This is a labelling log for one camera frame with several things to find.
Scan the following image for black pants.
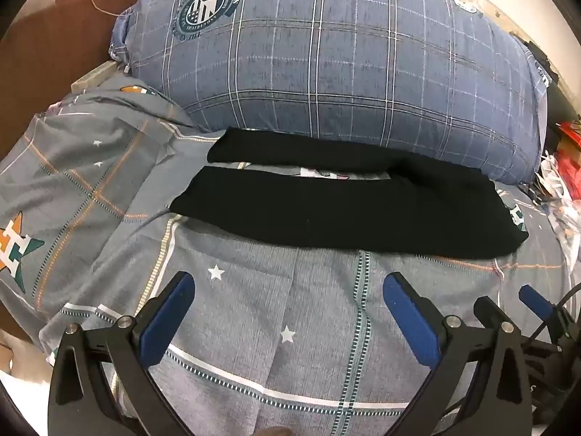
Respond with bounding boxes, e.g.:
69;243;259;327
169;128;529;259

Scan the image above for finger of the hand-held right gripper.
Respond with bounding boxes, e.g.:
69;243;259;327
473;296;505;325
518;284;573;341

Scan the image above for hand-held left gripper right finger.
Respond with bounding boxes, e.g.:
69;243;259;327
382;271;533;436

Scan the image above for red packets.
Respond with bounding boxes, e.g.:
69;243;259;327
554;120;581;180

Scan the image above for white plastic bags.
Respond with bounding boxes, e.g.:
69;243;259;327
536;150;581;259

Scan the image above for grey printed bedsheet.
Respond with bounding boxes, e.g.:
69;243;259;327
0;77;581;436

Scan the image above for blue plaid pillow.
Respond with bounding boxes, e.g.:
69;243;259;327
108;0;552;185

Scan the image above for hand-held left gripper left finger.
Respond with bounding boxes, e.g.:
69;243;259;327
48;271;197;436

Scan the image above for brown headboard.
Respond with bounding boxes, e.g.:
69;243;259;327
0;0;150;157

